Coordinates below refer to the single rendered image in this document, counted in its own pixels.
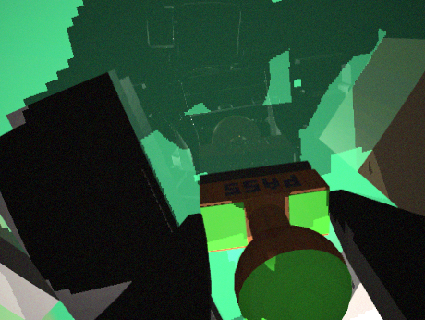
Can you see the tan box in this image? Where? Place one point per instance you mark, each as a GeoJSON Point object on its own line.
{"type": "Point", "coordinates": [396, 165]}

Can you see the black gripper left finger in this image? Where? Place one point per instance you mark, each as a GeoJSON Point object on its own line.
{"type": "Point", "coordinates": [174, 285]}

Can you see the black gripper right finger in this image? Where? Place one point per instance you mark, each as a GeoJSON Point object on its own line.
{"type": "Point", "coordinates": [385, 246]}

